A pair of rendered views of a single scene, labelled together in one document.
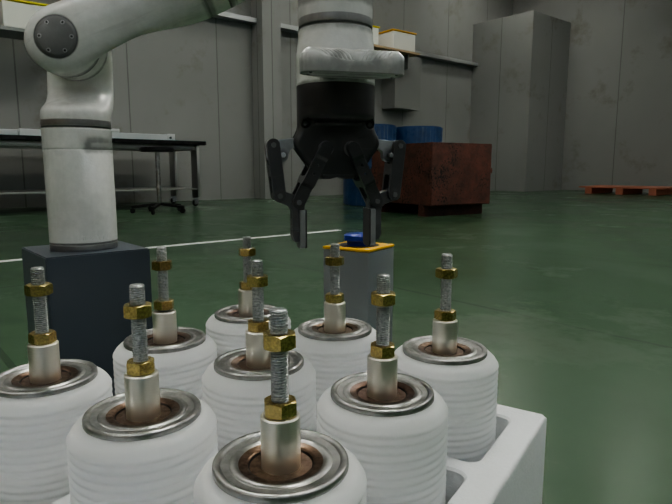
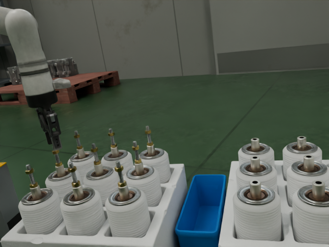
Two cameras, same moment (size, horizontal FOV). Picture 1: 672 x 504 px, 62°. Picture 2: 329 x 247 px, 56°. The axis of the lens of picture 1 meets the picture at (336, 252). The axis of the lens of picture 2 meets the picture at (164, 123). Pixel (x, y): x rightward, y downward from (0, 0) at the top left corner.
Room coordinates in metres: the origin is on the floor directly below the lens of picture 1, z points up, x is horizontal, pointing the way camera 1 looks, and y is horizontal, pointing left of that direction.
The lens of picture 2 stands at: (0.50, 0.87, 0.61)
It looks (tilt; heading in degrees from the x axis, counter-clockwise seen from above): 17 degrees down; 253
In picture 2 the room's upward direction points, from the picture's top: 9 degrees counter-clockwise
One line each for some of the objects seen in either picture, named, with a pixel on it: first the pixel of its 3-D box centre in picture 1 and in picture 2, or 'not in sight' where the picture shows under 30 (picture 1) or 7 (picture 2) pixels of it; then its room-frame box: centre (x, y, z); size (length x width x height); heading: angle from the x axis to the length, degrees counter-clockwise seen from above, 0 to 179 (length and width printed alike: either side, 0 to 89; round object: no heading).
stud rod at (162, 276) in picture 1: (163, 286); (74, 177); (0.52, 0.16, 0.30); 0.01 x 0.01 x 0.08
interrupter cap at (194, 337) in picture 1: (165, 340); (79, 196); (0.52, 0.16, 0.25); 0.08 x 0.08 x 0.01
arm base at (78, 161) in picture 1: (80, 189); not in sight; (0.82, 0.37, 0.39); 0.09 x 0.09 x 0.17; 41
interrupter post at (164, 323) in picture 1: (164, 327); (78, 191); (0.52, 0.16, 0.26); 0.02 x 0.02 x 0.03
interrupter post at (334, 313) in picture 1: (334, 317); (60, 170); (0.56, 0.00, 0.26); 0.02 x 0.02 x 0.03
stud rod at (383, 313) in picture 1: (382, 325); (112, 140); (0.39, -0.03, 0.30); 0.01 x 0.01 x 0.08
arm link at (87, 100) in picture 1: (73, 75); not in sight; (0.82, 0.37, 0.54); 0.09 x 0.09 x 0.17; 7
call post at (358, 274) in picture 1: (357, 359); (4, 217); (0.74, -0.03, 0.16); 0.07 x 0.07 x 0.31; 57
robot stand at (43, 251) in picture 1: (91, 345); not in sight; (0.82, 0.37, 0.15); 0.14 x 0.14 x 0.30; 41
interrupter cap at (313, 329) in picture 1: (334, 329); (61, 174); (0.56, 0.00, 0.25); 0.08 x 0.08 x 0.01
